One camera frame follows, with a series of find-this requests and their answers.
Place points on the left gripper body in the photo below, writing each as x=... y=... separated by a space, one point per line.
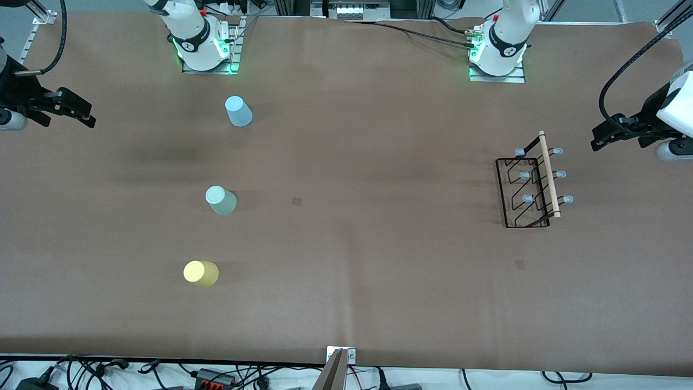
x=648 y=116

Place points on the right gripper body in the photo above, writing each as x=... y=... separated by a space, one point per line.
x=16 y=92

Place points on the pale green cup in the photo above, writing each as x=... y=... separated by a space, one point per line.
x=220 y=199

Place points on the yellow cup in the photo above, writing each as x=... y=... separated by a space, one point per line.
x=200 y=272

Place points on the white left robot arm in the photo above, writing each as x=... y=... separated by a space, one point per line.
x=506 y=43

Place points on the light blue cup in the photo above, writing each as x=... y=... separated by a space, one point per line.
x=238 y=111

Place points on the aluminium corner profile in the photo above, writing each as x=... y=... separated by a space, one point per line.
x=40 y=11
x=674 y=16

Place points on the brown table mat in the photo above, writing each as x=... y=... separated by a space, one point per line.
x=406 y=298

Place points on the black power adaptor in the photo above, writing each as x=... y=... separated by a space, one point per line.
x=35 y=384

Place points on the white power strip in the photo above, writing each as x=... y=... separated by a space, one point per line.
x=354 y=10

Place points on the black orange connector box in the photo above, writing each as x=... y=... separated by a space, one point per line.
x=214 y=377

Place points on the brown angled beam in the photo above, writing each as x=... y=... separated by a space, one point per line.
x=331 y=374

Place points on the slotted aluminium rail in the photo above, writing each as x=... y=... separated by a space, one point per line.
x=30 y=43

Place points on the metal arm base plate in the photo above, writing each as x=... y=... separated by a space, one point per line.
x=495 y=78
x=234 y=43

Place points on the small metal edge bracket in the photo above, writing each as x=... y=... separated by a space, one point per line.
x=351 y=355

